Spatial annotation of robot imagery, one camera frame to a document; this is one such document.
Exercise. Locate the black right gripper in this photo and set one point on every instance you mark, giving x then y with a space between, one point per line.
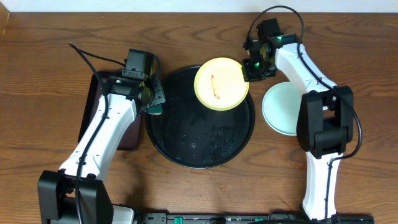
249 76

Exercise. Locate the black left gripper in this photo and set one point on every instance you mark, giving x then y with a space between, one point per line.
156 94

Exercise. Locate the green and yellow sponge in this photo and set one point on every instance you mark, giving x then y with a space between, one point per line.
154 110

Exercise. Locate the mint green plate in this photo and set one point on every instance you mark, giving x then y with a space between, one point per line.
280 108

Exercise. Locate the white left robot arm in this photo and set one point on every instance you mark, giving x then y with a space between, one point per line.
76 193

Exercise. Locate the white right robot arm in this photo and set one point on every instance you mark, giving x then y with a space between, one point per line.
325 117

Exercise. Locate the black rectangular tray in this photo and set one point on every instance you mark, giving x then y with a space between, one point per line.
131 138

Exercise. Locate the round black tray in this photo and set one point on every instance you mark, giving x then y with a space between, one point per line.
192 135

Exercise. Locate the yellow plate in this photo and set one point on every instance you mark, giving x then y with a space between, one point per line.
219 84

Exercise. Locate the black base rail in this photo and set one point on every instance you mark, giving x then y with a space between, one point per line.
277 218

